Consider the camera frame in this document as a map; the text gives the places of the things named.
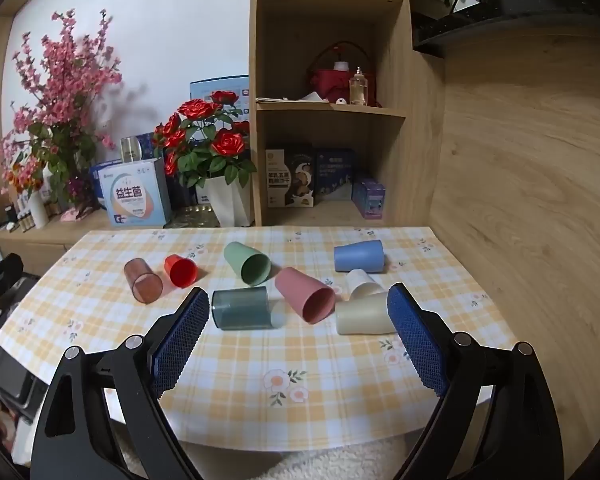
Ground white and black snack box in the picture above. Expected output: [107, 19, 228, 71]
[265, 148, 314, 208]

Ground pink plastic cup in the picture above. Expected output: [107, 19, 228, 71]
[275, 268, 336, 324]

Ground beige plastic cup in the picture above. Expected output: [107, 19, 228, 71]
[335, 292, 396, 335]

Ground red plastic cup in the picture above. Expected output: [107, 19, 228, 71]
[163, 255, 198, 288]

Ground wooden shelf unit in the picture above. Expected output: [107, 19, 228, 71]
[249, 0, 444, 226]

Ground dark blue box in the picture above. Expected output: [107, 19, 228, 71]
[315, 148, 355, 203]

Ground white plastic cup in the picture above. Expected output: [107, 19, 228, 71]
[346, 269, 385, 300]

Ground light blue probiotic box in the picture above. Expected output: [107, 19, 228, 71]
[98, 158, 172, 229]

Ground purple small box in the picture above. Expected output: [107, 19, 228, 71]
[352, 179, 386, 220]

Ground pink blossom branches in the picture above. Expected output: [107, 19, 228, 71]
[0, 9, 122, 210]

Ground white flower vase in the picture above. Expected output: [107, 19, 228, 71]
[197, 177, 254, 228]

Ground red basket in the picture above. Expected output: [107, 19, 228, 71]
[306, 40, 378, 106]

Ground yellow plaid tablecloth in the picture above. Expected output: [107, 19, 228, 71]
[0, 226, 515, 452]

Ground glass perfume bottle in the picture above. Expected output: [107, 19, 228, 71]
[349, 67, 368, 106]

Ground blue plastic cup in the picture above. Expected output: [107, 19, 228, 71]
[334, 240, 385, 274]

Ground brown transparent cup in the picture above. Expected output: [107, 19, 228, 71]
[123, 258, 163, 304]

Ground red rose bouquet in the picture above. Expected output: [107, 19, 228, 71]
[151, 90, 257, 188]

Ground green plastic cup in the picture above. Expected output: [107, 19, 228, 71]
[224, 242, 272, 286]

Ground teal transparent cup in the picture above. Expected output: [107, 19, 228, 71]
[211, 286, 272, 330]

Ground low wooden cabinet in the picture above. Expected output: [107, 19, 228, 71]
[0, 209, 114, 276]

